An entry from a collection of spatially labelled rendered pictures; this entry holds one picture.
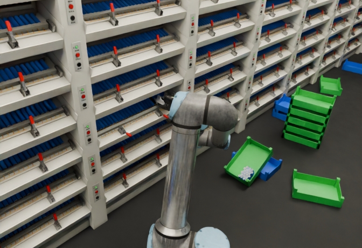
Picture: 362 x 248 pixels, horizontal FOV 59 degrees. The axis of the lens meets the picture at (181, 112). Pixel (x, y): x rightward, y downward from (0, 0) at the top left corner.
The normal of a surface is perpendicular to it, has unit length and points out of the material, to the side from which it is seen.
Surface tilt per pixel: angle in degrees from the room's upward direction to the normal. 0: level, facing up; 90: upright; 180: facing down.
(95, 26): 21
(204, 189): 0
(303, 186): 0
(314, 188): 0
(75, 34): 90
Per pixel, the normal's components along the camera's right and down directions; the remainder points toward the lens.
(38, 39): 0.29, -0.66
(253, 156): -0.29, -0.59
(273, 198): 0.04, -0.85
